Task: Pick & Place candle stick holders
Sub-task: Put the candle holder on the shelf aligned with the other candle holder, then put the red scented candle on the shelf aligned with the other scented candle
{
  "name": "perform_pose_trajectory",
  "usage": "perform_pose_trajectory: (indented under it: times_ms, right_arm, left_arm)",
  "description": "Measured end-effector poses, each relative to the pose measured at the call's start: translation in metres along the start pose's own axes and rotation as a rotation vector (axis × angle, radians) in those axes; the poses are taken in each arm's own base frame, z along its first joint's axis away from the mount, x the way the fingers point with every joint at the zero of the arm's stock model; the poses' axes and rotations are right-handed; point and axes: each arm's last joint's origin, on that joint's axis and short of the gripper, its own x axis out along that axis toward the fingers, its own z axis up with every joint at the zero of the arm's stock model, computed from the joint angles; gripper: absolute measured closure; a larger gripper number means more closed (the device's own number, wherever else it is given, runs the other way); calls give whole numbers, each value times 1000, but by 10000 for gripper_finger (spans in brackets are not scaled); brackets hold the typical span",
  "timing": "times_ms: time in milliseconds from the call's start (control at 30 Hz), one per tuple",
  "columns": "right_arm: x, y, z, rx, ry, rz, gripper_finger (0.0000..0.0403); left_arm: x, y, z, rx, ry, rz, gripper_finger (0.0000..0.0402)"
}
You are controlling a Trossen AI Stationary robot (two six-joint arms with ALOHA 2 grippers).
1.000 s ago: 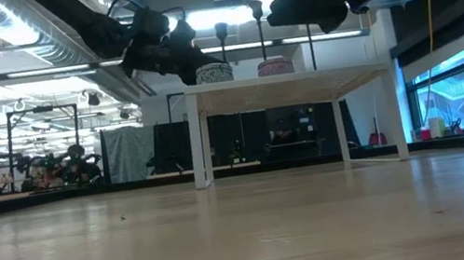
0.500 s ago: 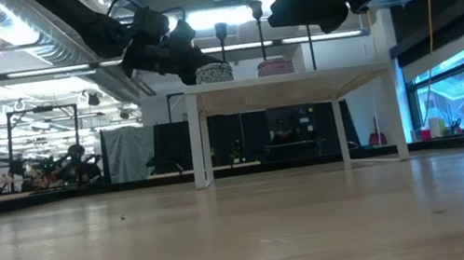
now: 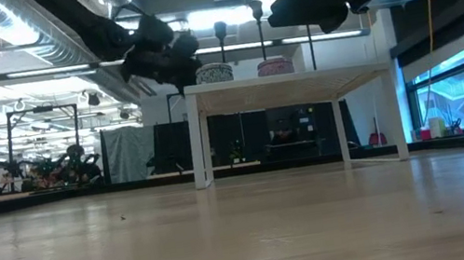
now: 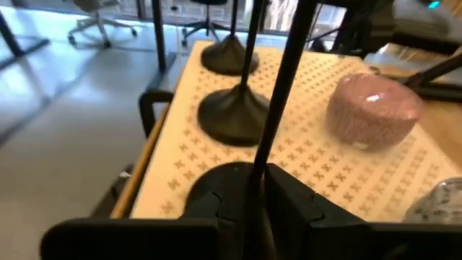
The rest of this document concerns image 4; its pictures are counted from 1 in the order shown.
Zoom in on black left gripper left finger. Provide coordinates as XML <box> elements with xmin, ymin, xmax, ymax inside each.
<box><xmin>40</xmin><ymin>169</ymin><xmax>250</xmax><ymax>260</ymax></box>

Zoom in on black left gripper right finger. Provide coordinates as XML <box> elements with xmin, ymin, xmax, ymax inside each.
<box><xmin>265</xmin><ymin>164</ymin><xmax>462</xmax><ymax>260</ymax></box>

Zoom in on blue patterned candle tin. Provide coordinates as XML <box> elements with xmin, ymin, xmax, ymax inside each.
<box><xmin>402</xmin><ymin>176</ymin><xmax>462</xmax><ymax>225</ymax></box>

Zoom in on pink patterned candle tin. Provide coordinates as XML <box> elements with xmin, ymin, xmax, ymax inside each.
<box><xmin>325</xmin><ymin>73</ymin><xmax>424</xmax><ymax>151</ymax></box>

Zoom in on tallest black candlestick holder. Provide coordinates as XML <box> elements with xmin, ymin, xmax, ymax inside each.
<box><xmin>197</xmin><ymin>0</ymin><xmax>271</xmax><ymax>147</ymax></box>

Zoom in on short black candlestick holder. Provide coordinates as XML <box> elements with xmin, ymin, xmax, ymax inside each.
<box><xmin>183</xmin><ymin>0</ymin><xmax>321</xmax><ymax>221</ymax></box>

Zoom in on white table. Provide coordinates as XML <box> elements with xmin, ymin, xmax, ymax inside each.
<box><xmin>130</xmin><ymin>40</ymin><xmax>462</xmax><ymax>223</ymax></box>

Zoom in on white office chair base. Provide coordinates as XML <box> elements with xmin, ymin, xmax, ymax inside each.
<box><xmin>67</xmin><ymin>0</ymin><xmax>138</xmax><ymax>50</ymax></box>

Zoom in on black stool base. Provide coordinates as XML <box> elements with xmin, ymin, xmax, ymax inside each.
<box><xmin>180</xmin><ymin>0</ymin><xmax>232</xmax><ymax>48</ymax></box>

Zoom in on black desk leg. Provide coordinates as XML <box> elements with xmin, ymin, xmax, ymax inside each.
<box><xmin>0</xmin><ymin>10</ymin><xmax>51</xmax><ymax>69</ymax></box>

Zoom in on black table edge handle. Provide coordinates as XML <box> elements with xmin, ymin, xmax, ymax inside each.
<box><xmin>139</xmin><ymin>90</ymin><xmax>175</xmax><ymax>138</ymax></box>

